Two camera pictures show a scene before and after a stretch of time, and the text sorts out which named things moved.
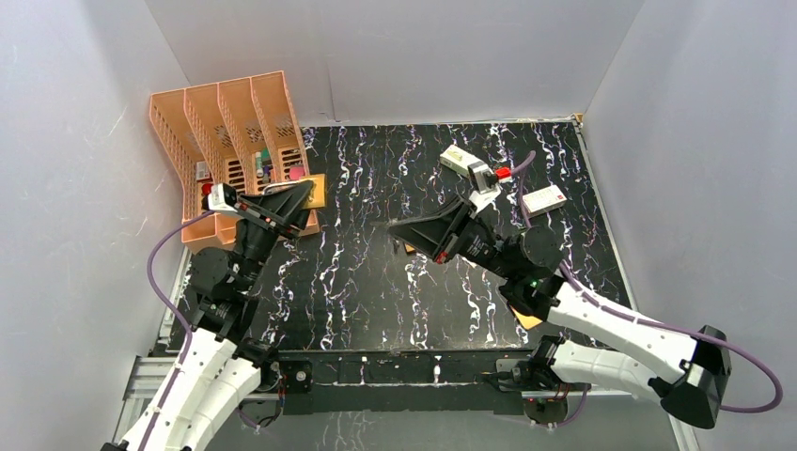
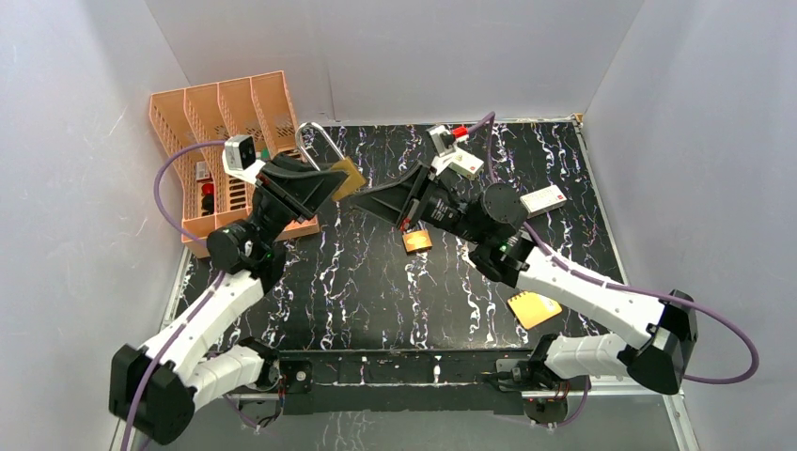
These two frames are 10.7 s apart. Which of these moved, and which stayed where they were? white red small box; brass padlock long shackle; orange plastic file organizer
Moved: brass padlock long shackle
Stayed: white red small box; orange plastic file organizer
